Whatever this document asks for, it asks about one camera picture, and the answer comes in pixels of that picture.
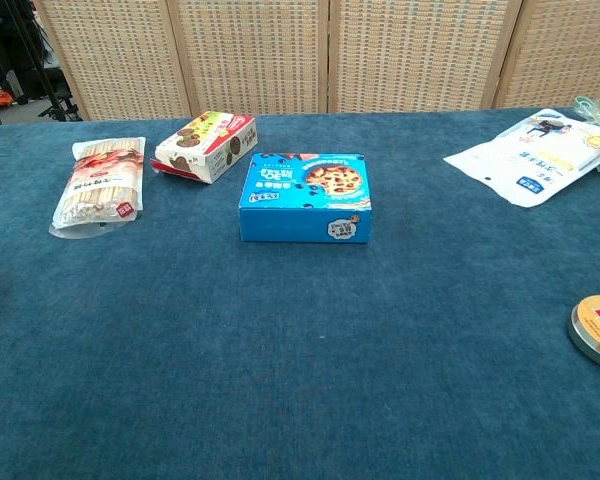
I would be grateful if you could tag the blue cookie box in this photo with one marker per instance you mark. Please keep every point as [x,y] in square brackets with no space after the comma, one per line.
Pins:
[305,200]

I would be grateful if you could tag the blue velvet tablecloth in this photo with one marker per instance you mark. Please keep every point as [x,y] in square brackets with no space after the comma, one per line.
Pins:
[300,350]

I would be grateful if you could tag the white red cookie box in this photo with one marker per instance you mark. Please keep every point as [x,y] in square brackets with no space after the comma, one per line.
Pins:
[207,150]

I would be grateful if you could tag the wooden rattan screen panel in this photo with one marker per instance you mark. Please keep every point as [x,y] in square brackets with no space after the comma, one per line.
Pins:
[115,55]
[420,50]
[565,50]
[252,55]

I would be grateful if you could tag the bamboo chopsticks clear bag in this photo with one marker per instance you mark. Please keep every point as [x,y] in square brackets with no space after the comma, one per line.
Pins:
[100,185]

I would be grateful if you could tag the white resealable pouch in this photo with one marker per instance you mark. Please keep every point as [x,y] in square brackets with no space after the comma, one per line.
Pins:
[535,155]

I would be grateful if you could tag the black tripod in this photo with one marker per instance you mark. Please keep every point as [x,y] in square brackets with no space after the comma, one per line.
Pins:
[39,70]

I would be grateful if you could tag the clear packet with green ribbon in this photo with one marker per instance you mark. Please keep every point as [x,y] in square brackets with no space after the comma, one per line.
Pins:
[591,110]

